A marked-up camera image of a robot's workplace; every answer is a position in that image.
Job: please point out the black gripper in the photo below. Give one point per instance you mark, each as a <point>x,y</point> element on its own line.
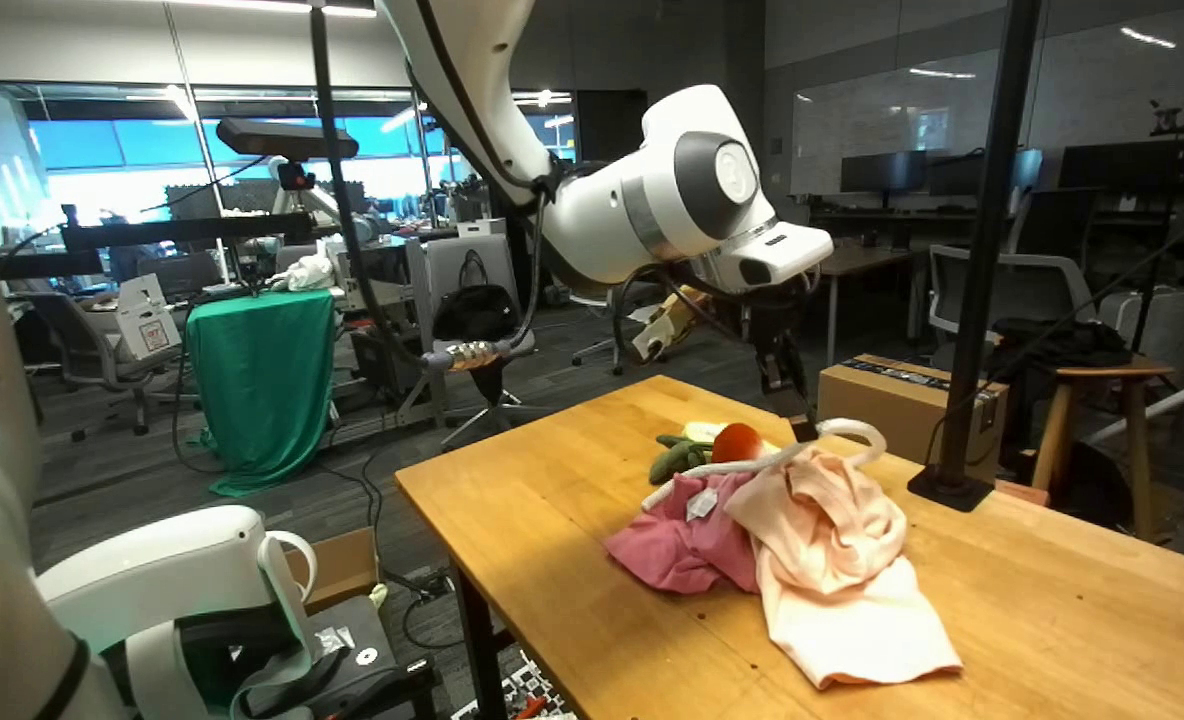
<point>775,332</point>

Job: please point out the red green plush toy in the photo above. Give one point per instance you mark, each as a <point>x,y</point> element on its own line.
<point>700,444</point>

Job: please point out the peach shirt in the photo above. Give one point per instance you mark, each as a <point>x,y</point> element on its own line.
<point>838,595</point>

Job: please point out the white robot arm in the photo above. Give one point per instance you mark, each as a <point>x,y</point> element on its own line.
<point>681,193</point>

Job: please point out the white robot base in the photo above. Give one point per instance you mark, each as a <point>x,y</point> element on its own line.
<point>189,616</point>

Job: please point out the cardboard box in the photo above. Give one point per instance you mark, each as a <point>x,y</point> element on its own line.
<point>911,401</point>

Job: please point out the black vertical pole stand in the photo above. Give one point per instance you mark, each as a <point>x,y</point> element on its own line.
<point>951,479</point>

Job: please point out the pink cloth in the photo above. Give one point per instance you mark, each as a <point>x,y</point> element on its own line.
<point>684,543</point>

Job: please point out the wooden stool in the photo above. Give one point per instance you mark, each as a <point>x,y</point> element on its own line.
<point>1092,454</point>

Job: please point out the green draped cloth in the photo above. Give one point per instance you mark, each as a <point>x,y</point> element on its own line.
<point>264,381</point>

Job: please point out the black camera on mount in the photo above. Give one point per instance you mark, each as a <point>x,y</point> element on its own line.
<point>298,140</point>

